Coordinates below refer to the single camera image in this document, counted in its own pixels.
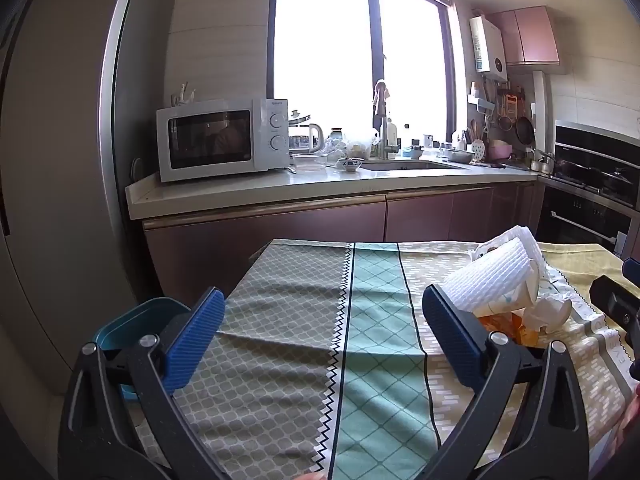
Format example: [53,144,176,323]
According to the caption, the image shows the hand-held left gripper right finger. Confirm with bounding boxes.
[421,283,591,480]

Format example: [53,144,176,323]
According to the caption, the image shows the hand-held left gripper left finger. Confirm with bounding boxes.
[57,287,226,480]

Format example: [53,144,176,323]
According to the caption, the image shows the orange snack wrapper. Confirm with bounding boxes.
[475,310,543,348]

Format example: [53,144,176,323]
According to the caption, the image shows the teal plastic bin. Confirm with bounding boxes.
[93,297,193,403]

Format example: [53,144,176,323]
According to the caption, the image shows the white printed wrapper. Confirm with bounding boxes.
[537,262,578,302]

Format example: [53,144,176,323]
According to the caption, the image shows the white tissue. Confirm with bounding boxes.
[524,294,573,333]

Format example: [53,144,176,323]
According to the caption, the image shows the white paper napkin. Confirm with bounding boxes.
[470,225,538,261]

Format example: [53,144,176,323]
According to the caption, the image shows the black built-in oven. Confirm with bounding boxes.
[537,187,636,253]

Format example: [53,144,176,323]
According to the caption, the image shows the patterned green yellow tablecloth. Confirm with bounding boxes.
[127,240,640,480]

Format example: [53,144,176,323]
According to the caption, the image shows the black stove unit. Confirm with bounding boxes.
[552,120,640,206]

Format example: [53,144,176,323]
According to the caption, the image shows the brown base cabinets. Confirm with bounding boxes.
[142,182,540,301]

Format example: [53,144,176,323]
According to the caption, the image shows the beige kitchen counter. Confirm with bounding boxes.
[125,160,540,221]

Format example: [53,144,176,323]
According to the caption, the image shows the kitchen sink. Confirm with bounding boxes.
[360,160,453,171]

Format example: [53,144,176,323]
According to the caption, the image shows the white microwave oven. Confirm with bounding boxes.
[156,97,291,183]

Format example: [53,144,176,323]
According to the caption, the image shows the clear glass container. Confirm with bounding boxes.
[292,152,328,171]

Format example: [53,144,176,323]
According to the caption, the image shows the clear plastic bag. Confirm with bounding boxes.
[327,127,378,158]

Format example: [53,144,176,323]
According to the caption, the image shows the metal kitchen faucet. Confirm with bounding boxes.
[372,80,401,161]

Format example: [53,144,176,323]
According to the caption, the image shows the grey refrigerator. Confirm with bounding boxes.
[0,0,176,411]

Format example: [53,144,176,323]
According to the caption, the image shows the glass electric kettle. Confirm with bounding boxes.
[289,122,323,156]

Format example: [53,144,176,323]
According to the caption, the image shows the large dark-framed window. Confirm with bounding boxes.
[267,0,457,147]

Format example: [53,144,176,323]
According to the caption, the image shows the pink wall cabinet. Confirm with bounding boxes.
[487,6,560,66]

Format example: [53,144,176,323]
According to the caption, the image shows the white wall water heater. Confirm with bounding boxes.
[469,16,507,81]

